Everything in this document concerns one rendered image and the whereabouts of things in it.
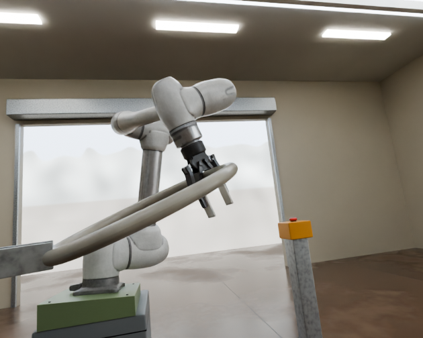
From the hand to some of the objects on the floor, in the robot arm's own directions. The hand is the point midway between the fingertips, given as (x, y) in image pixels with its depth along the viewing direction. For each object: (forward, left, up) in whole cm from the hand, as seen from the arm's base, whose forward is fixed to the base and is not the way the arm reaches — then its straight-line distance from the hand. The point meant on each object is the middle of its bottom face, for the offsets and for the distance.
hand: (217, 203), depth 85 cm
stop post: (-55, +50, -113) cm, 135 cm away
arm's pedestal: (-58, -43, -117) cm, 138 cm away
